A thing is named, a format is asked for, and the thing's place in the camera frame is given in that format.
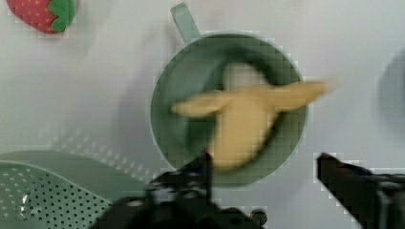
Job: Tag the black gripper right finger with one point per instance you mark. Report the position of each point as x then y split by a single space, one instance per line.
376 201

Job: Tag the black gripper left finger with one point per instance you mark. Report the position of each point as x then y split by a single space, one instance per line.
179 200

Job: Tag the yellow plush peeled banana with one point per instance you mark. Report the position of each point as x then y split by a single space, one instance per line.
245 110

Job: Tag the green mug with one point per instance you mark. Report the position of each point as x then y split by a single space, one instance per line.
198 67

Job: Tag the blue bowl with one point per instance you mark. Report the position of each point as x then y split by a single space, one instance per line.
391 96

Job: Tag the green perforated colander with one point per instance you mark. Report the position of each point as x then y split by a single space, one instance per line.
53 190

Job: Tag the large plush strawberry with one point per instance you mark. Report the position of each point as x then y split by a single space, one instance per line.
48 16

